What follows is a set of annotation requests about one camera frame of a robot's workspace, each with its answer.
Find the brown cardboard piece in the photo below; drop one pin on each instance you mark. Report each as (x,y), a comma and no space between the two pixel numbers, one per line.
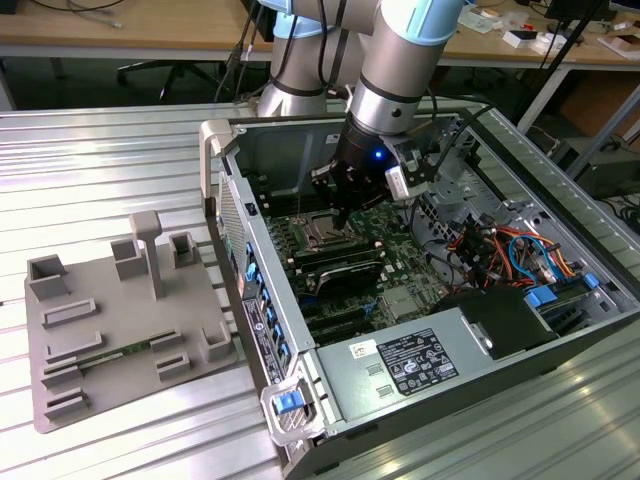
(622,45)

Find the plain white box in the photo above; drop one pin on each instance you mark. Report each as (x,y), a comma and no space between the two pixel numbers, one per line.
(547,44)

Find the wooden desk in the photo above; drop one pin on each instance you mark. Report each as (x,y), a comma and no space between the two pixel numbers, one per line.
(150,25)

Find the black monitor stand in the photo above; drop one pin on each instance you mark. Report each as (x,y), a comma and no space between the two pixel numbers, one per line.
(560,10)

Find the silver chipset heat sink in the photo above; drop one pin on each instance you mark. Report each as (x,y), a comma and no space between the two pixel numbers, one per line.
(400,304)

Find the CPU with silver top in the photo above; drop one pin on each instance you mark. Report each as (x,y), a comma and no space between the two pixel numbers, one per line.
(322,232)

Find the grey parts rack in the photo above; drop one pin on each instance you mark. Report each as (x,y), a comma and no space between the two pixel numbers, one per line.
(125,310)

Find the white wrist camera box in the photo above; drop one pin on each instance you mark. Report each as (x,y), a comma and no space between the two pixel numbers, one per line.
(397,182)

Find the grey power supply unit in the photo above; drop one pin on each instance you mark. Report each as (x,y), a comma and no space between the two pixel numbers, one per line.
(350,385)

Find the brown cardboard box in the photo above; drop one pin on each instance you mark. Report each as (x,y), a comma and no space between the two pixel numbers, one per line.
(595,105)

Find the small blue plastic clip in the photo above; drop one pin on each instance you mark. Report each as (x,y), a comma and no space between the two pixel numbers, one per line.
(590,281)

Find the black expansion slot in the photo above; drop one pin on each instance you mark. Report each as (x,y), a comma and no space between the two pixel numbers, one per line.
(340,314)
(345,331)

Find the blue case latch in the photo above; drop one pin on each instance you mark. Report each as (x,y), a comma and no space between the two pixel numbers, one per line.
(285,404)

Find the green motherboard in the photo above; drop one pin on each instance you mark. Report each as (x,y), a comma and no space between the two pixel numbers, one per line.
(400,260)

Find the black RAM slot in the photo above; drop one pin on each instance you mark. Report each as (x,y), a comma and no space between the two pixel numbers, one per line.
(285,194)
(332,250)
(285,202)
(340,261)

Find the grey open PC case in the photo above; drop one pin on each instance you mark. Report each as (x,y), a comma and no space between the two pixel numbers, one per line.
(235,220)

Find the white box with black lid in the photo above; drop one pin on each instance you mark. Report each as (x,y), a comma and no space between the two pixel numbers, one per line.
(520,39)

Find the green RAM stick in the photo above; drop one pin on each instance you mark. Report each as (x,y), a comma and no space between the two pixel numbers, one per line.
(107,356)

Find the black plastic air shroud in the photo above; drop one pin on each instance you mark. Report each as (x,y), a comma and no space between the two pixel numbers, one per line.
(495,320)

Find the blue disk carrier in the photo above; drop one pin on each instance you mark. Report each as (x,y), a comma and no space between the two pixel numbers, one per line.
(542,296)

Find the black graphics card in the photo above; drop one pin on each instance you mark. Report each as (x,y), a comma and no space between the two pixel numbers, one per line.
(345,280)

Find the black office chair base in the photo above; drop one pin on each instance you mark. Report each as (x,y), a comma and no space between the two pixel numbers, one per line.
(172,70)

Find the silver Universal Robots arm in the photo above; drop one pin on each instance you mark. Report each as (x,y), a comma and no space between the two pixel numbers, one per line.
(395,65)

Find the black computer under desk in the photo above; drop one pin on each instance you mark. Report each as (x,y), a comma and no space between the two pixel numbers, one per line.
(610,172)

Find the metal drive cage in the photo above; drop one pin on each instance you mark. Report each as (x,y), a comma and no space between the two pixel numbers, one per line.
(467,197)

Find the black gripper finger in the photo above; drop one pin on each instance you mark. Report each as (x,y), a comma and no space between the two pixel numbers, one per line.
(327,187)
(367,192)

